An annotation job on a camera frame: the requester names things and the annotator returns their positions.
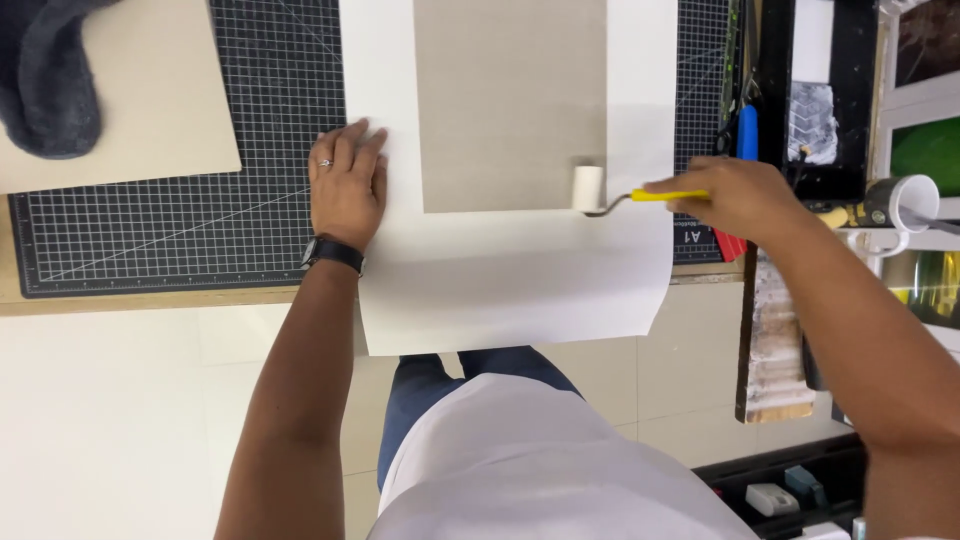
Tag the person's right fingers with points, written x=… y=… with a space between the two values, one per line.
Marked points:
x=679 y=184

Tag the crumpled clear plastic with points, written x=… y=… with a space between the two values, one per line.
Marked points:
x=811 y=120

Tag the person's white shirt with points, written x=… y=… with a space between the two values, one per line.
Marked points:
x=540 y=472

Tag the dark grey cloth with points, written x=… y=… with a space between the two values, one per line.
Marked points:
x=52 y=90

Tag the black wristwatch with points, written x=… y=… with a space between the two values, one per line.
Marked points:
x=334 y=253

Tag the green ruler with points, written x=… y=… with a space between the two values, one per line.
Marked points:
x=730 y=52

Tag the person's left hand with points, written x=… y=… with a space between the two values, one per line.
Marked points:
x=345 y=195

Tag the person's blue jeans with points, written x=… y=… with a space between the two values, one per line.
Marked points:
x=420 y=397

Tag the black gridded cutting mat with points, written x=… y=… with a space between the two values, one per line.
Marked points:
x=187 y=225

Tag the black tray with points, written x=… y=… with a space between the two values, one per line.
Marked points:
x=855 y=90

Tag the white framed pictures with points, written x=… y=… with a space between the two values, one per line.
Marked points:
x=926 y=142

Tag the teal small device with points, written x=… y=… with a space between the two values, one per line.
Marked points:
x=806 y=486

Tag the white mug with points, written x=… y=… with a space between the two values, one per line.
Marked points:
x=911 y=201

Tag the grey board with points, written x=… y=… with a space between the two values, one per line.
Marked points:
x=510 y=105

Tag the large white paper sheet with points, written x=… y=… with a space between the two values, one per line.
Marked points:
x=510 y=277

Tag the yellow and black tool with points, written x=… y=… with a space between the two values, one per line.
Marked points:
x=862 y=214

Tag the beige cardboard sheet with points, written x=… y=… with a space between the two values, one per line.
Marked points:
x=157 y=97

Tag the person's right hand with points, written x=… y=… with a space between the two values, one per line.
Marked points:
x=742 y=199

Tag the red plastic tool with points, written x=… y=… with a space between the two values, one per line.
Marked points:
x=729 y=246

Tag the black storage box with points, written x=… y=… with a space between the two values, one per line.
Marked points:
x=840 y=465

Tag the paint stained wooden board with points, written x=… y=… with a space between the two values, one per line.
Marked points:
x=772 y=352

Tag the white small device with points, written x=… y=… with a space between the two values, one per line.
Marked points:
x=771 y=499

